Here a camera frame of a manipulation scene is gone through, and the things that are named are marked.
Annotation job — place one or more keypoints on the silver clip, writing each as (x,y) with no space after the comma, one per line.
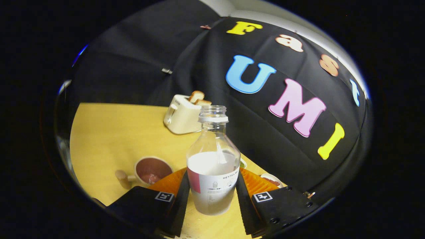
(167,70)

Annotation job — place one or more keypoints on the round white plate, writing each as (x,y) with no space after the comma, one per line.
(265,175)

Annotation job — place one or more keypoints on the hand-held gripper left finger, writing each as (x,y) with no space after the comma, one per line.
(181,209)

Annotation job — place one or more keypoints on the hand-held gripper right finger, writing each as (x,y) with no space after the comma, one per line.
(245,209)

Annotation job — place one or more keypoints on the red sausage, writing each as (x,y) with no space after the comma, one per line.
(272,181)

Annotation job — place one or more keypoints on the clear juice bottle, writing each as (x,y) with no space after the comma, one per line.
(212,186)

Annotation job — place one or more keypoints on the wooden table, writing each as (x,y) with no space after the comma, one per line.
(109,142)

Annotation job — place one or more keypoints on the cream toaster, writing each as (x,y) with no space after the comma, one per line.
(181,118)

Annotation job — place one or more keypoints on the black backdrop cloth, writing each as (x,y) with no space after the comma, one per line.
(265,139)

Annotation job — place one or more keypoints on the white divided snack dish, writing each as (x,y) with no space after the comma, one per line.
(243,163)

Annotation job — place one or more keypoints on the pink clip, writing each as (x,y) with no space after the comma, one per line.
(205,27)

